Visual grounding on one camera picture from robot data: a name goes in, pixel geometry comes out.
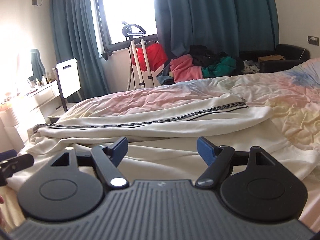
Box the white sweatpants with black stripe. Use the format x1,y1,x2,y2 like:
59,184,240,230
8,94,319,190

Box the white dresser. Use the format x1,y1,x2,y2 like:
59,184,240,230
1,81,61,151

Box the green garment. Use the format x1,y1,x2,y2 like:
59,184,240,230
201,56,236,79

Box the white chair back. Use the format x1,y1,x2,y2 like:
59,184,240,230
54,59,82,112

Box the pink garment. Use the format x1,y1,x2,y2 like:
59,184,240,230
170,54,203,83

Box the pastel tie-dye duvet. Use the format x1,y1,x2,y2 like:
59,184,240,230
47,57,320,230

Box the dark teal hanging towel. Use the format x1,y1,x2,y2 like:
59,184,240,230
30,49,46,81

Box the black garment pile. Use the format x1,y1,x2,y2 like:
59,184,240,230
189,46,228,67

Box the red garment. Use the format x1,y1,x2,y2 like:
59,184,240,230
136,41,168,72

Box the cardboard box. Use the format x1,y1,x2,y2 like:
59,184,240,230
258,54,285,63

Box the teal curtain left of window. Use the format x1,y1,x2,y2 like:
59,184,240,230
50,0,110,99

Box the teal curtain of window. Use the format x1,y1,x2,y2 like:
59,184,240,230
50,0,110,99
154,0,279,58

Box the garment steamer stand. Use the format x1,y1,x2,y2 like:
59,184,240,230
122,22,155,89

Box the teal curtain right of window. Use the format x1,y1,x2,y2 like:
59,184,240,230
154,0,279,58

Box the wall power socket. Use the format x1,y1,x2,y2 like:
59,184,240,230
308,36,319,46

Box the window with dark frame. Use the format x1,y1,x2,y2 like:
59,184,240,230
95,0,157,51

